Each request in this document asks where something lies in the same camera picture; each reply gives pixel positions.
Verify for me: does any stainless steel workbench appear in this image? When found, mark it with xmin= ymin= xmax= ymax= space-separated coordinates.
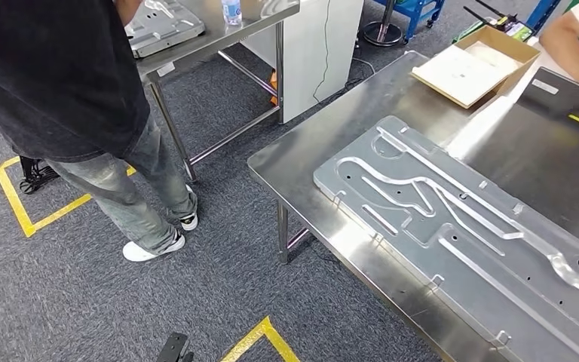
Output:
xmin=247 ymin=50 xmax=579 ymax=362

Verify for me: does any white cabinet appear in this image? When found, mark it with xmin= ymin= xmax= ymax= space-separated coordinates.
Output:
xmin=241 ymin=0 xmax=366 ymax=124

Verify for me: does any stainless steel table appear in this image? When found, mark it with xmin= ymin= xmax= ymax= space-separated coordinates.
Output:
xmin=124 ymin=0 xmax=302 ymax=183

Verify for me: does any yellow floor tape square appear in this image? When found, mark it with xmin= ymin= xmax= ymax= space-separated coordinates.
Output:
xmin=0 ymin=155 xmax=138 ymax=239
xmin=219 ymin=315 xmax=302 ymax=362

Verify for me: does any clear water bottle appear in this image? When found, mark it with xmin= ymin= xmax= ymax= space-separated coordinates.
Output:
xmin=220 ymin=0 xmax=244 ymax=27

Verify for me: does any stamped metal plate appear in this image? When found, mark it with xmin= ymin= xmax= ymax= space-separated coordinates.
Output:
xmin=313 ymin=115 xmax=579 ymax=362
xmin=124 ymin=0 xmax=207 ymax=59

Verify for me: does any white foam sheet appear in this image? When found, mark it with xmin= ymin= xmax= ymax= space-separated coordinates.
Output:
xmin=412 ymin=41 xmax=520 ymax=107

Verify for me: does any black robot foot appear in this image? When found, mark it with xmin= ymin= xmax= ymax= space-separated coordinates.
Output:
xmin=155 ymin=332 xmax=195 ymax=362

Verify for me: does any blue metal cart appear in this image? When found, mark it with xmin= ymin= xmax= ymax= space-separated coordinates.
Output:
xmin=373 ymin=0 xmax=446 ymax=42

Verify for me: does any open cardboard box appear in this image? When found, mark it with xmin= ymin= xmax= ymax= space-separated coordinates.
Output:
xmin=410 ymin=26 xmax=542 ymax=110

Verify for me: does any person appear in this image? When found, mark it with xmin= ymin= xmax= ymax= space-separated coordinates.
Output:
xmin=0 ymin=0 xmax=201 ymax=264
xmin=539 ymin=0 xmax=579 ymax=98

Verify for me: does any controller with black antennas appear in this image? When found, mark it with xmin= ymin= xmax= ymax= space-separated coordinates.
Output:
xmin=452 ymin=0 xmax=535 ymax=45

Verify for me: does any black device with yellow label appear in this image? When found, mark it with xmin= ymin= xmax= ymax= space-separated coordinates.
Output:
xmin=515 ymin=66 xmax=579 ymax=132

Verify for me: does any thin black cable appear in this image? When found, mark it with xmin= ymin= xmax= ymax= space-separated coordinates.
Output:
xmin=311 ymin=0 xmax=376 ymax=105

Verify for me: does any chrome stanchion post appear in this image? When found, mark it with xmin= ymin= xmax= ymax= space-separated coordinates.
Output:
xmin=361 ymin=0 xmax=404 ymax=48

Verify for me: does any blue metal post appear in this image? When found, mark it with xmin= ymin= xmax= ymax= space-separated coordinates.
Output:
xmin=525 ymin=0 xmax=561 ymax=32

